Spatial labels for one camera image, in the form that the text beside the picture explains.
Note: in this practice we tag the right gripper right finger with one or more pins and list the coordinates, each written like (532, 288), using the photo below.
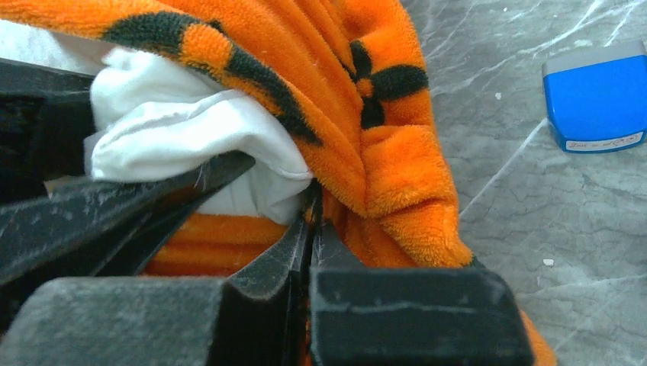
(409, 316)

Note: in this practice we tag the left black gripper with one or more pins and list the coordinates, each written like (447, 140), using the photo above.
(90, 228)

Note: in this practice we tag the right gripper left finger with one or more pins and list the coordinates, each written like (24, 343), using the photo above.
(91, 306)

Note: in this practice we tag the orange patterned pillowcase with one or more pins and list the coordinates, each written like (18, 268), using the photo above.
(348, 82)

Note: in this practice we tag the white pillow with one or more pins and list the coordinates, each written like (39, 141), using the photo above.
(153, 119)

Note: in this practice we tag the blue block front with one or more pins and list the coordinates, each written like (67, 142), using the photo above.
(596, 98)

